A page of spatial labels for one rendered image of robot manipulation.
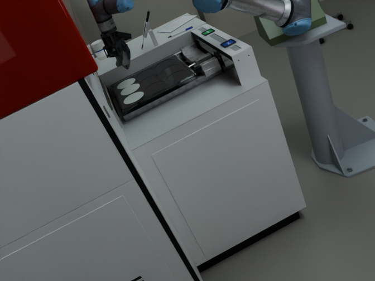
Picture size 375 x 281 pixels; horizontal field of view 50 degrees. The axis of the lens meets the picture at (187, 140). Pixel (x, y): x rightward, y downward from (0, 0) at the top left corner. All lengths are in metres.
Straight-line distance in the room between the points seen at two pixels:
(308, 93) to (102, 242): 1.26
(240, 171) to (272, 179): 0.18
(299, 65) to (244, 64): 0.47
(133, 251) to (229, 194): 0.52
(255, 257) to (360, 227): 0.52
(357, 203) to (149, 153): 1.11
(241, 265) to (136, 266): 0.61
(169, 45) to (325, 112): 0.89
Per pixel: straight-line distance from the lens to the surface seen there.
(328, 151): 2.39
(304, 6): 1.82
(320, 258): 2.02
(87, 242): 1.57
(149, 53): 2.14
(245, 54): 1.69
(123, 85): 2.05
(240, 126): 1.72
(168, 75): 1.91
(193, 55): 2.08
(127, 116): 1.85
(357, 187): 2.30
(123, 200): 1.49
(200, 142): 1.68
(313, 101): 2.20
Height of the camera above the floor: 1.58
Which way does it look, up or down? 30 degrees down
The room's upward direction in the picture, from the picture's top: 25 degrees counter-clockwise
